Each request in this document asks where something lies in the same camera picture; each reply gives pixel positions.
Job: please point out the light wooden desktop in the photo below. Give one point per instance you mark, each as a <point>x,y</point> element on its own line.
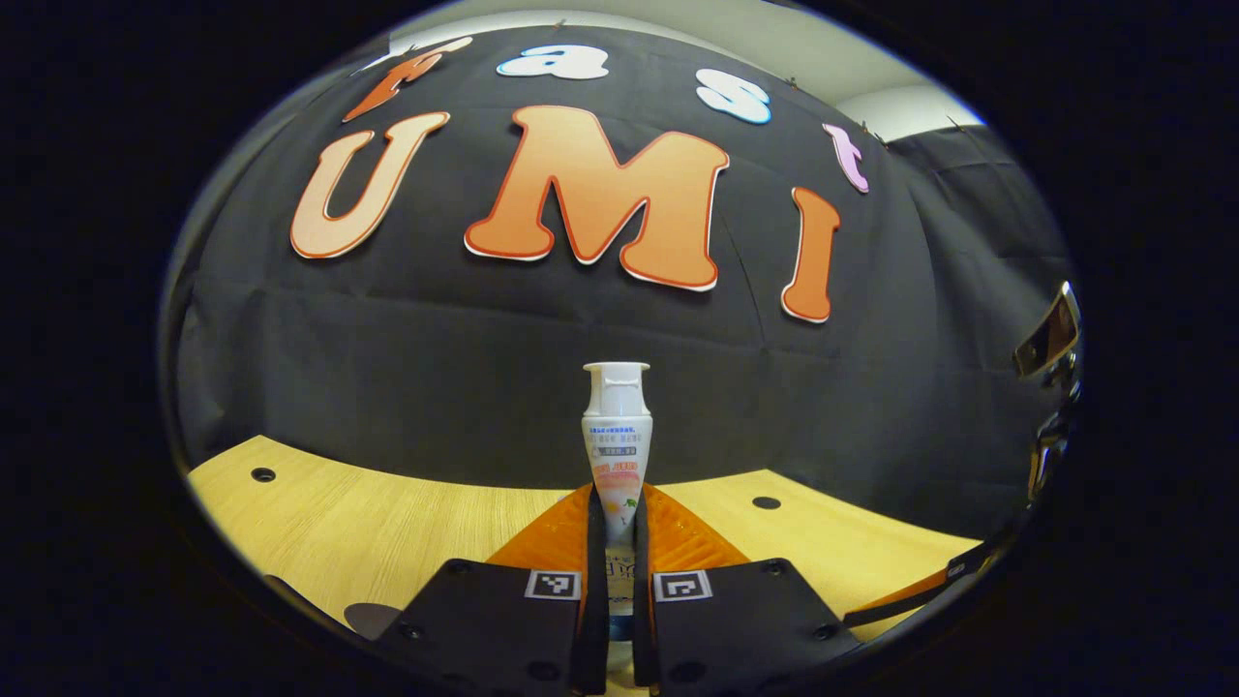
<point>319,523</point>

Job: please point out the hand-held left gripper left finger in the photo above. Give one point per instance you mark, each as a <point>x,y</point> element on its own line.
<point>484,624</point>

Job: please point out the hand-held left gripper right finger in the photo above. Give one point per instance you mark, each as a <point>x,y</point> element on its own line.
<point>745,624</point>

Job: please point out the white toothpaste tube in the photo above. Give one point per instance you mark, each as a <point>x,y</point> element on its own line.
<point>617,436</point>

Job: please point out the dark round coaster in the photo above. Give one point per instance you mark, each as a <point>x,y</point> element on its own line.
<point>373,618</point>

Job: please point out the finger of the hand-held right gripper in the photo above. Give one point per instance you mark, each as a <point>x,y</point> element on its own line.
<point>910,592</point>

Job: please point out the black backdrop cloth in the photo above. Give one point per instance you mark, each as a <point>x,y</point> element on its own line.
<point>436,368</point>

